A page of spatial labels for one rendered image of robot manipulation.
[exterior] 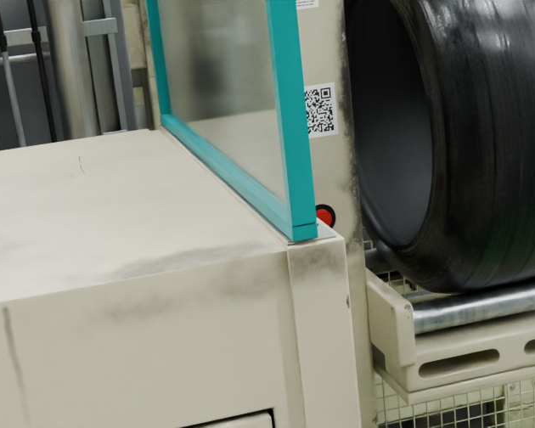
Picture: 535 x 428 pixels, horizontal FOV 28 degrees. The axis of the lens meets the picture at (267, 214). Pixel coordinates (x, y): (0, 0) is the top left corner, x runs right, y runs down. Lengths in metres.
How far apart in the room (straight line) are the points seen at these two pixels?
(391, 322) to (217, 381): 0.79
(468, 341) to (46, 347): 0.96
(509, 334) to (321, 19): 0.54
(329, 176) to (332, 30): 0.21
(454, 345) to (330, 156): 0.33
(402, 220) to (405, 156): 0.13
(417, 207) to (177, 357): 1.19
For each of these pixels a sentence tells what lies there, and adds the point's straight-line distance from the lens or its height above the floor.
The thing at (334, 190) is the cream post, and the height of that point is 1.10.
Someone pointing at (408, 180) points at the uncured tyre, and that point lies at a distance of 1.93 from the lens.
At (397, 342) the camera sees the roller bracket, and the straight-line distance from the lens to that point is 1.53.
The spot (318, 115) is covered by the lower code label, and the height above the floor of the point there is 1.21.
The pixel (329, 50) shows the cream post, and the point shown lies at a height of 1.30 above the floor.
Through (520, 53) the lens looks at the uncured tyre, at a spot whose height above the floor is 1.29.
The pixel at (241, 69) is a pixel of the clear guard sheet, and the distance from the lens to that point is 0.85.
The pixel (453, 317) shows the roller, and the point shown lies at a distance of 1.60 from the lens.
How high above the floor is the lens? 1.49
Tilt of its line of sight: 16 degrees down
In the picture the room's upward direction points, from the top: 6 degrees counter-clockwise
